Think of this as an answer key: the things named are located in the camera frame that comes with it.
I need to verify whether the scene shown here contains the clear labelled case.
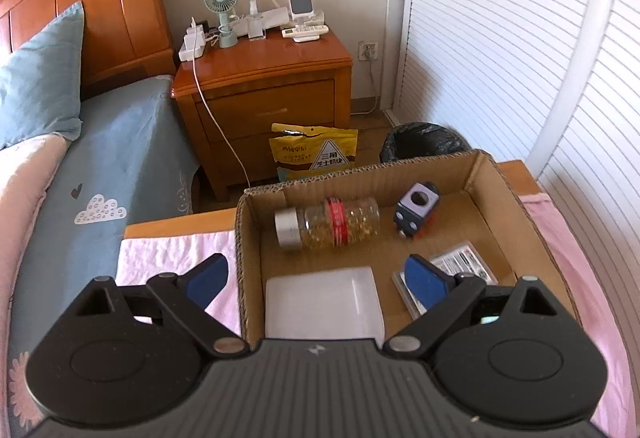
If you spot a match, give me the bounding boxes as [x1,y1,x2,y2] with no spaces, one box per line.
[392,242,498,319]

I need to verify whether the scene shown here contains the white wall socket cable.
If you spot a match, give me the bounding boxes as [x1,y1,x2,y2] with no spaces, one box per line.
[350,58,397,117]

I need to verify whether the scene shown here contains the blue bed sheet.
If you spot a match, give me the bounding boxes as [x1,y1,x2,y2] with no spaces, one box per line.
[7,74,202,424]

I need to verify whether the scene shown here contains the clear bottle of yellow capsules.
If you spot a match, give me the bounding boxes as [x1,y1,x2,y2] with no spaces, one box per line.
[274,197,381,253]

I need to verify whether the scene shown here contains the clear spray bottle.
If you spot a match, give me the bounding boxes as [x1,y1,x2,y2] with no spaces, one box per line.
[247,1,266,42]

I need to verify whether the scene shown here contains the black trash bin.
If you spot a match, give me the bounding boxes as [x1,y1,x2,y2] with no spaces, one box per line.
[380,122,473,165]

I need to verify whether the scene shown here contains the white plastic box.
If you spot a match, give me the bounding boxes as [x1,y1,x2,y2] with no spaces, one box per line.
[265,267,386,340]

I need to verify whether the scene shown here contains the pink cloth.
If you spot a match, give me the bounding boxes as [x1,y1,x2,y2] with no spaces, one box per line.
[115,198,633,438]

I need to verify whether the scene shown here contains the yellow snack bag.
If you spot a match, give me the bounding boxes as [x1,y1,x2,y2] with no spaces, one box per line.
[269,122,360,184]

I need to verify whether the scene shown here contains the blue pillow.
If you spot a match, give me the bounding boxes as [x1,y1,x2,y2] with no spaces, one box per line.
[0,1,85,150]

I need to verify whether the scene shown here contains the white router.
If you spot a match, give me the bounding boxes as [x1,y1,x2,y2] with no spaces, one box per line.
[235,0,296,39]

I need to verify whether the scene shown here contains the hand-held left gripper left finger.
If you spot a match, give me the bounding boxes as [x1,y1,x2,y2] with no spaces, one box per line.
[75,253,251,362]

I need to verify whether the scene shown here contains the phone on white stand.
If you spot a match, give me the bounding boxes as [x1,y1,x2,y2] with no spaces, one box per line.
[282,0,326,27]

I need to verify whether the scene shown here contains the cardboard box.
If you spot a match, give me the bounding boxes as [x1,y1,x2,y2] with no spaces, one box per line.
[235,149,583,344]

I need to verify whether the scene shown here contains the white louvered wardrobe door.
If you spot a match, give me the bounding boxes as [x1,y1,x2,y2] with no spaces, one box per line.
[390,0,640,438]

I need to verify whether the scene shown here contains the black cube with purple face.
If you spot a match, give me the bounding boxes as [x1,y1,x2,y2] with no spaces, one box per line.
[393,181,441,239]

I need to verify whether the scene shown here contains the wooden nightstand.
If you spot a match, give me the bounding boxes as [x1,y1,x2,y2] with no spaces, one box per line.
[171,29,353,202]

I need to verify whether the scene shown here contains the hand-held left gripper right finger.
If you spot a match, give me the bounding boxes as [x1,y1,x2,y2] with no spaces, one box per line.
[382,254,576,361]

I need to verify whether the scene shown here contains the white power cable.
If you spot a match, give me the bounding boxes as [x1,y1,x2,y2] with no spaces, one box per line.
[191,53,252,187]

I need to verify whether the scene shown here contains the white power strip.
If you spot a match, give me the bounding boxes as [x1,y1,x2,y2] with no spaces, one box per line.
[179,18,221,62]

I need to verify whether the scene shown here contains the long white remote control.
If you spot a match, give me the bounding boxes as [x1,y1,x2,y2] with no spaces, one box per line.
[281,23,331,38]

